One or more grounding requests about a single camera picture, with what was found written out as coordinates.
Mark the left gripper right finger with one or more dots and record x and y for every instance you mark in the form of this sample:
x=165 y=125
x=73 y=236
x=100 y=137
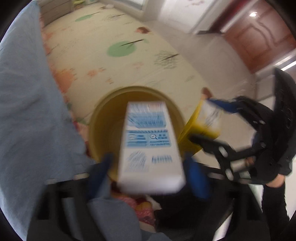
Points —
x=225 y=198

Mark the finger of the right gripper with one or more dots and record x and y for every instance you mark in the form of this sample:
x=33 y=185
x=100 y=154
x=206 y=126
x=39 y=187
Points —
x=225 y=155
x=229 y=106

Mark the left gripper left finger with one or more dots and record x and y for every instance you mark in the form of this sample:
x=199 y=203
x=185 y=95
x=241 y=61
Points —
x=49 y=221

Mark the yellow drink carton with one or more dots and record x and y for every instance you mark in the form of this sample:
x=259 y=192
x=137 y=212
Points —
x=205 y=121

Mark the white grey milk carton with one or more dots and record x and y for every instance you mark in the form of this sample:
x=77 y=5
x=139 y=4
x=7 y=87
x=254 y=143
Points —
x=149 y=158

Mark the yellow trash bin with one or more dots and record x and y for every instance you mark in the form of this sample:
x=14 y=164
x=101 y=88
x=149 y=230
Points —
x=106 y=124

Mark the blue bed sheet mattress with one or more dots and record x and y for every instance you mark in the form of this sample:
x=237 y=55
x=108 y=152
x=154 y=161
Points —
x=39 y=142

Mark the brown wooden door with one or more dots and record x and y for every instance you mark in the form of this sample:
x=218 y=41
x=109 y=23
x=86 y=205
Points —
x=260 y=37

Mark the white flowered cabinet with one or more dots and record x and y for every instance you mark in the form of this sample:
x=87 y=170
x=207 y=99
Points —
x=184 y=15

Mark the cartoon floor mat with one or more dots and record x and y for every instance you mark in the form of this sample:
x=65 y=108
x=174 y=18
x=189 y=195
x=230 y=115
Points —
x=94 y=50

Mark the grey bedside table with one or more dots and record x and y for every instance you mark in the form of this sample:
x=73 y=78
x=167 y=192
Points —
x=54 y=9

